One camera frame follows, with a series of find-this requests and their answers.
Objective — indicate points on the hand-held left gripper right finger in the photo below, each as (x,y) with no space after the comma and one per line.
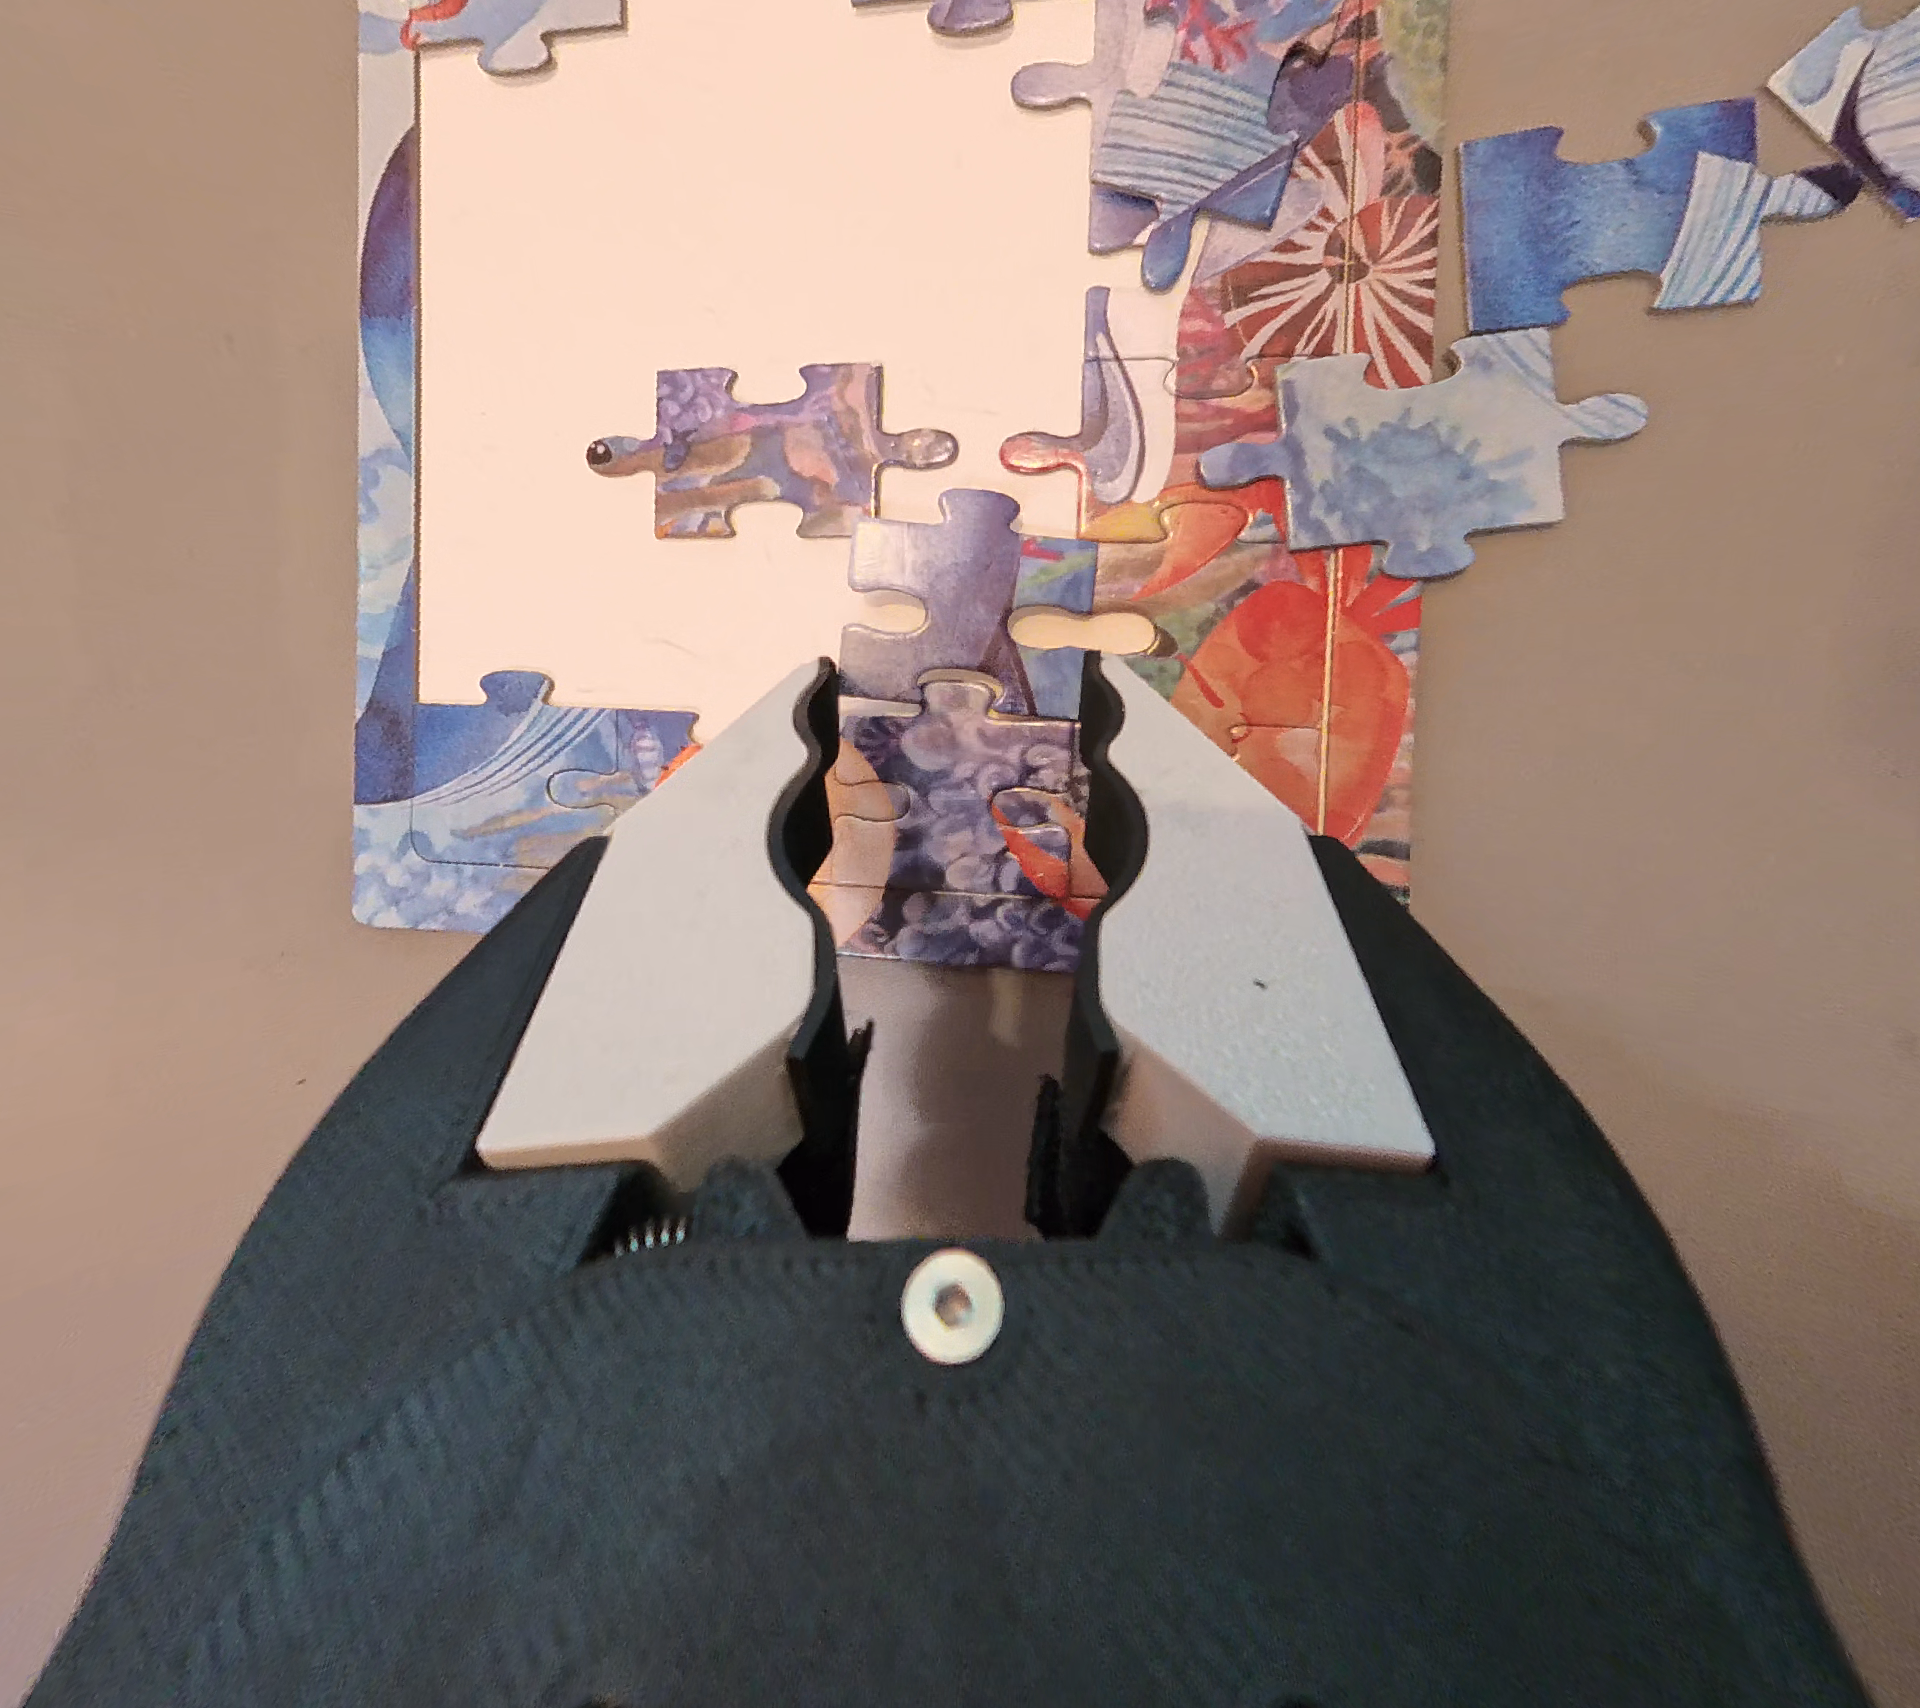
(1260,989)

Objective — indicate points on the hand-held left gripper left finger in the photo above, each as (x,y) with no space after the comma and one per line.
(644,989)

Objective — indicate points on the purple coral puzzle piece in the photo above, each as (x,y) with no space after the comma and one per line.
(780,448)
(939,599)

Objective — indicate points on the pale blue white puzzle piece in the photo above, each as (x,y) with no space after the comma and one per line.
(1410,463)

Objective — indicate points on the sea animal jigsaw puzzle tray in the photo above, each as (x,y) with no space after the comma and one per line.
(751,208)

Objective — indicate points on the blue puzzle piece striped end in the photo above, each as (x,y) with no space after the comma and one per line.
(1561,222)

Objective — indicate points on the pale blue striped puzzle piece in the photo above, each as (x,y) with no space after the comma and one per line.
(1184,132)

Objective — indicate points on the white blue striped puzzle piece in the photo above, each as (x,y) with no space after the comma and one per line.
(1875,102)

